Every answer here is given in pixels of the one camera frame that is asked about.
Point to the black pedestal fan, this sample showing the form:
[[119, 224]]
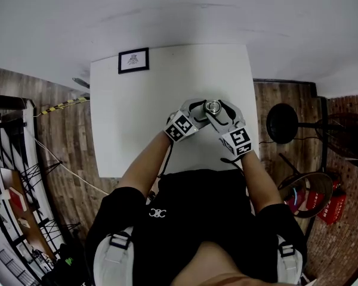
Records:
[[282, 124]]

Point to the red fire extinguisher box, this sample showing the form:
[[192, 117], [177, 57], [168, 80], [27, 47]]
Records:
[[331, 208]]

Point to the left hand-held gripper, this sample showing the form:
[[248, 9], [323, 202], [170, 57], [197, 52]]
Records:
[[180, 128]]

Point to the red book on chair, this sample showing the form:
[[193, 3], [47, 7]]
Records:
[[295, 198]]

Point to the silver metal ring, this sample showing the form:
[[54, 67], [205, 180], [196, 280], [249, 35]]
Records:
[[214, 106]]

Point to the black framed picture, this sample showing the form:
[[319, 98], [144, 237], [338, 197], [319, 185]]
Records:
[[133, 60]]

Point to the wooden side table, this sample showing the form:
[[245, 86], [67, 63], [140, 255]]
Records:
[[24, 216]]

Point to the person's right forearm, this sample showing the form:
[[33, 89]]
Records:
[[261, 183]]

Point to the yellow black striped tape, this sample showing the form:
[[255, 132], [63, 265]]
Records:
[[64, 104]]

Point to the black metal railing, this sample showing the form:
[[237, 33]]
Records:
[[9, 147]]

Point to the person's left forearm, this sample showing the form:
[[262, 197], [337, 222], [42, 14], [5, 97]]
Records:
[[143, 168]]

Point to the black table leg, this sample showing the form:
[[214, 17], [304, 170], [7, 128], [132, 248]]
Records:
[[81, 82]]

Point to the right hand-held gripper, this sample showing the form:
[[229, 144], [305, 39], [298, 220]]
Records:
[[237, 143]]

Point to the person's black shirt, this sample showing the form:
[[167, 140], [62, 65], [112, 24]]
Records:
[[197, 216]]

